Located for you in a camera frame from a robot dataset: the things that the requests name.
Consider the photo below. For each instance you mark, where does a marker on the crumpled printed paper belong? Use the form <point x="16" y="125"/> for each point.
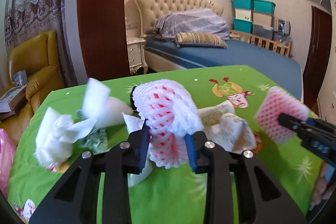
<point x="232" y="133"/>

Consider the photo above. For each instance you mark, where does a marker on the white nightstand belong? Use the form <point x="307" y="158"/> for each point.
<point x="136" y="56"/>

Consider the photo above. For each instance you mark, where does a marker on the white foam block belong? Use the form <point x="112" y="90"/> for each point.
<point x="99" y="105"/>

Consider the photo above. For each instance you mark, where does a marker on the lace patterned curtain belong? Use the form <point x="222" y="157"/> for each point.
<point x="25" y="19"/>

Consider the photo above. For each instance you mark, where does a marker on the white pink foam fruit net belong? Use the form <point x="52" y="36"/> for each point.
<point x="170" y="113"/>

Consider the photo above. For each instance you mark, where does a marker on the teal lid storage bin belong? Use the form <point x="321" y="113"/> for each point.
<point x="267" y="7"/>
<point x="243" y="4"/>

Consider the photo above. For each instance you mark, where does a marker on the yellow leather armchair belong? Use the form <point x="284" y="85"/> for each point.
<point x="39" y="58"/>

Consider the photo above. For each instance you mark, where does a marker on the pink trash bag bin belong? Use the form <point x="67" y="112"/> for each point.
<point x="8" y="151"/>

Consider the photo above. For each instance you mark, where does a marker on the crumpled paper cup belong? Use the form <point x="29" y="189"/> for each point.
<point x="212" y="115"/>

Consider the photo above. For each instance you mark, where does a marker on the white box on armchair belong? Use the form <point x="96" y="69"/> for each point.
<point x="12" y="98"/>

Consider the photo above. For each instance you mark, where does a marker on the green striped cloth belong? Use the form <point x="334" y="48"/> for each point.
<point x="96" y="141"/>

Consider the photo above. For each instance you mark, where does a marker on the grey striped blanket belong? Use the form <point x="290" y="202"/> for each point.
<point x="194" y="20"/>

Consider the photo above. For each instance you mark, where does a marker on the small blue box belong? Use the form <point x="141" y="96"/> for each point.
<point x="20" y="78"/>

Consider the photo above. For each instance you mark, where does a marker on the checkered framed item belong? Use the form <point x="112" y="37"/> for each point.
<point x="281" y="30"/>

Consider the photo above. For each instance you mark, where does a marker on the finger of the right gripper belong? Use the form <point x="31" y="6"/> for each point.
<point x="292" y="123"/>

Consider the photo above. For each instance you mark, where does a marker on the person's right hand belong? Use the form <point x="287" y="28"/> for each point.
<point x="321" y="191"/>

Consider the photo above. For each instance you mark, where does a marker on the grey storage bin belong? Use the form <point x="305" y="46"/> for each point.
<point x="263" y="31"/>

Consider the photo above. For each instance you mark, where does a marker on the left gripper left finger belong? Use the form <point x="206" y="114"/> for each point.
<point x="74" y="198"/>

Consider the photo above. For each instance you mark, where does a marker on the dark brown wardrobe door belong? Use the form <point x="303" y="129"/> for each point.
<point x="318" y="55"/>

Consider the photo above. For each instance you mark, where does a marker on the lower teal storage bin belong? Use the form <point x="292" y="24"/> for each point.
<point x="242" y="25"/>

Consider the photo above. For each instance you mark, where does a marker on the wooden crib rail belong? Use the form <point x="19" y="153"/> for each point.
<point x="274" y="46"/>

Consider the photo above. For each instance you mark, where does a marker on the blue bed mattress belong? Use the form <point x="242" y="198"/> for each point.
<point x="166" y="56"/>

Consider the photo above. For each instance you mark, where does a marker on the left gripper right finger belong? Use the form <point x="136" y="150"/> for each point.
<point x="261" y="198"/>

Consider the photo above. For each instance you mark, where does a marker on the green cartoon bed sheet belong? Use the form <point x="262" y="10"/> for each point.
<point x="174" y="195"/>

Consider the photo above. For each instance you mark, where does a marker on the gold striped pillow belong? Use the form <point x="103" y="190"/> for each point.
<point x="196" y="39"/>

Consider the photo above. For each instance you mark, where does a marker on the dark brown wooden door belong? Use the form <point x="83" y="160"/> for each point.
<point x="102" y="37"/>

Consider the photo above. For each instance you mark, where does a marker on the beige tufted headboard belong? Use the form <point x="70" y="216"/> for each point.
<point x="151" y="10"/>

